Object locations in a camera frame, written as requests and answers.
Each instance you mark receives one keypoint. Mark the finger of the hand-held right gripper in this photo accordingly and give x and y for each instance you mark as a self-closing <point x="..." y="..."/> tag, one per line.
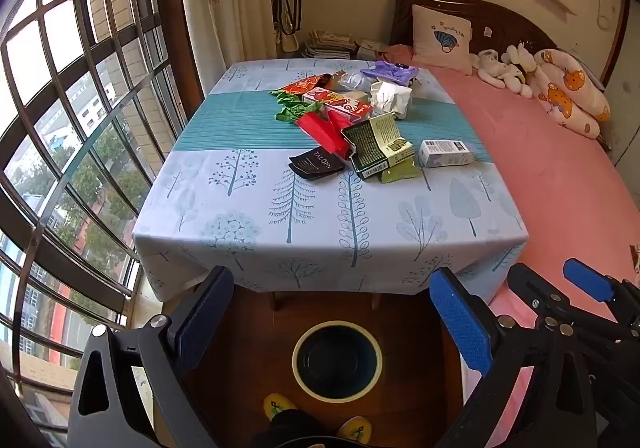
<point x="590" y="280"/>
<point x="530" y="288"/>

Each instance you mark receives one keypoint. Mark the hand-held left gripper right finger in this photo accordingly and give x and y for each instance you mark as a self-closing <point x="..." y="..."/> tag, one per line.
<point x="462" y="323"/>

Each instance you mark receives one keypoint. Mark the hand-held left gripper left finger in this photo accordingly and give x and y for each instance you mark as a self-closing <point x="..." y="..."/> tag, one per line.
<point x="202" y="323"/>

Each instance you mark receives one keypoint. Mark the round blue waste bin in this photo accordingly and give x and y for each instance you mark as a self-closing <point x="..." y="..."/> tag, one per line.
<point x="337" y="363"/>

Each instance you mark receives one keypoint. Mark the small white box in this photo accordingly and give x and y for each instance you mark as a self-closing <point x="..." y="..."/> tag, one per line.
<point x="445" y="153"/>

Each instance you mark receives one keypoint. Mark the green sachet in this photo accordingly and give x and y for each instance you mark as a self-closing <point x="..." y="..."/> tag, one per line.
<point x="400" y="172"/>

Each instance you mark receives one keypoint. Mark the small black packet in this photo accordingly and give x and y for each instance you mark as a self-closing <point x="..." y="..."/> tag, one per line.
<point x="312" y="166"/>

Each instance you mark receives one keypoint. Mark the dark green carton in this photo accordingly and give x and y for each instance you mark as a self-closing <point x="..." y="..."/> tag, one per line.
<point x="375" y="143"/>

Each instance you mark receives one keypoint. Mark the red wrapper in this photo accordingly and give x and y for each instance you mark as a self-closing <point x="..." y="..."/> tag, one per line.
<point x="322" y="131"/>

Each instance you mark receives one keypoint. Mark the white paper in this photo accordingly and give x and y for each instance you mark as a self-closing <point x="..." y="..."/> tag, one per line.
<point x="392" y="98"/>

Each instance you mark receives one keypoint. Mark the green wrapper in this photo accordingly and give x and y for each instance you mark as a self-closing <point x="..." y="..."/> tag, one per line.
<point x="290" y="103"/>

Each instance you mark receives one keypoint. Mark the pink red carton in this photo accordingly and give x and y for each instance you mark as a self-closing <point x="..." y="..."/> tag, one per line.
<point x="340" y="103"/>

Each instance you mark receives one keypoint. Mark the orange snack packet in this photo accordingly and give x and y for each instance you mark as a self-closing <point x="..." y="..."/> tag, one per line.
<point x="300" y="86"/>

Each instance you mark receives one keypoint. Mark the purple packet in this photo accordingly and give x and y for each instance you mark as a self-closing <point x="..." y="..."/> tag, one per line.
<point x="387" y="71"/>

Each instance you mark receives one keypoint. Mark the clear plastic packaging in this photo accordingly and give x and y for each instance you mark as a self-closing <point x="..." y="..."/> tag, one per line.
<point x="352" y="78"/>

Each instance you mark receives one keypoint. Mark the brown shiny wrapper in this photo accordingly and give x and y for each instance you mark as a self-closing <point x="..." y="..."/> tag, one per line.
<point x="332" y="78"/>

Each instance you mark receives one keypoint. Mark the small cartoon doll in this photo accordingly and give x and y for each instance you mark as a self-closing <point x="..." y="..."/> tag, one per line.
<point x="634" y="258"/>

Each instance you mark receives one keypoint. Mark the wooden table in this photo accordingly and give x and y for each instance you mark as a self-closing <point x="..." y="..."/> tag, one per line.
<point x="274" y="302"/>

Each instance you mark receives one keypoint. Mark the pink bed sheet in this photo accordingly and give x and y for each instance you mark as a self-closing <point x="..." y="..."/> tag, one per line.
<point x="550" y="178"/>

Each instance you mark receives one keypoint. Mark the yellow embroidered slipper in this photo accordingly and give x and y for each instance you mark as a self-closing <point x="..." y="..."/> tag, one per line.
<point x="356" y="428"/>
<point x="277" y="405"/>

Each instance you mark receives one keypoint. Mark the tree print tablecloth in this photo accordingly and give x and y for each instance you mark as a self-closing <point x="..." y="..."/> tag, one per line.
<point x="250" y="208"/>

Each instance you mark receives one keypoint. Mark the person's dark trousers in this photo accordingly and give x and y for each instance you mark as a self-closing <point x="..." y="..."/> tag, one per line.
<point x="295" y="428"/>

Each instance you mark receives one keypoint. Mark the cream wardrobe door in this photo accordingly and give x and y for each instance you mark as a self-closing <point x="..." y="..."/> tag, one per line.
<point x="625" y="103"/>

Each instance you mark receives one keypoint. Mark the bear print pillow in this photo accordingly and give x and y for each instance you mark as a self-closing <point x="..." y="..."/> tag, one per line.
<point x="570" y="98"/>

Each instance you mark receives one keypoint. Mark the white plush toy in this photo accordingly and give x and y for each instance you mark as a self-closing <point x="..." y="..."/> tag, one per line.
<point x="487" y="66"/>
<point x="517" y="63"/>

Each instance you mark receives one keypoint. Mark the cream printed cushion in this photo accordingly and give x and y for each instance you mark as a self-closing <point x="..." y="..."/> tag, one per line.
<point x="435" y="53"/>

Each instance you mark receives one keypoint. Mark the barred window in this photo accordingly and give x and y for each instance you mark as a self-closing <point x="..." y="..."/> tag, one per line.
<point x="80" y="93"/>

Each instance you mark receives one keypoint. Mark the white printed box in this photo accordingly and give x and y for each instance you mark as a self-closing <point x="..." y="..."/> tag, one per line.
<point x="370" y="48"/>

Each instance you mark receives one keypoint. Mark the cream cloth bag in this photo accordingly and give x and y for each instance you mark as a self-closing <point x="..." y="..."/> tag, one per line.
<point x="288" y="44"/>

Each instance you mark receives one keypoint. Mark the dark wooden headboard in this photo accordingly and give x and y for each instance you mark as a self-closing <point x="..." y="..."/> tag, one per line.
<point x="400" y="13"/>

